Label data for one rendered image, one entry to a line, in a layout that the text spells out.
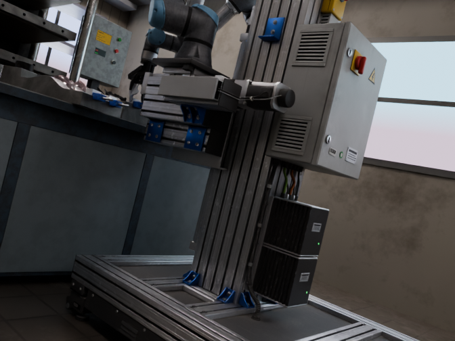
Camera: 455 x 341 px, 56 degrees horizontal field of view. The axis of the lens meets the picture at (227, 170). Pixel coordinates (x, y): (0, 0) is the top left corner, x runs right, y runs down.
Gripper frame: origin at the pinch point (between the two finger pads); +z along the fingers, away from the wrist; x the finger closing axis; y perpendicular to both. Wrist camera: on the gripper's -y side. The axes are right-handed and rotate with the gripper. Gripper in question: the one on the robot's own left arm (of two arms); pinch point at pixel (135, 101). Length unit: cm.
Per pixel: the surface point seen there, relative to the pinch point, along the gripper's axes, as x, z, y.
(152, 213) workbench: 23, 53, 4
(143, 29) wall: 192, -132, -299
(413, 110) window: 198, -54, 59
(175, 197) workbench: 37, 43, 4
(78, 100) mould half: -35.3, 9.0, 11.9
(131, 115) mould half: -1.9, 7.2, 2.0
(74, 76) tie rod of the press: 3, -11, -72
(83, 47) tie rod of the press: 4, -31, -72
